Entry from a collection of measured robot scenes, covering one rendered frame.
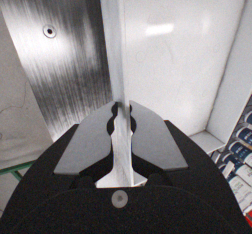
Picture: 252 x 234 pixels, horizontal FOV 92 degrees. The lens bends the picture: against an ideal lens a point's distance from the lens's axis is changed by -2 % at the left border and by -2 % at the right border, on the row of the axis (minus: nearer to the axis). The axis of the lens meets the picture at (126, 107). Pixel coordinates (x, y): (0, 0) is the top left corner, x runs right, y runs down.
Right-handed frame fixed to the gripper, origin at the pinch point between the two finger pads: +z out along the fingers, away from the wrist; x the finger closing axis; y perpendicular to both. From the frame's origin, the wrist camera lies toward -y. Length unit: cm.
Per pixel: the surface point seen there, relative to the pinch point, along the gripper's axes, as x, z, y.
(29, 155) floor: -99, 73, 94
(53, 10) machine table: -10.6, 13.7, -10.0
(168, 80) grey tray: 6.5, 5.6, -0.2
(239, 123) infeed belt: 43, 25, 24
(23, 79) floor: -76, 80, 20
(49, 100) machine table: -15.5, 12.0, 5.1
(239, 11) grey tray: 16.4, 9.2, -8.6
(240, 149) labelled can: 45, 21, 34
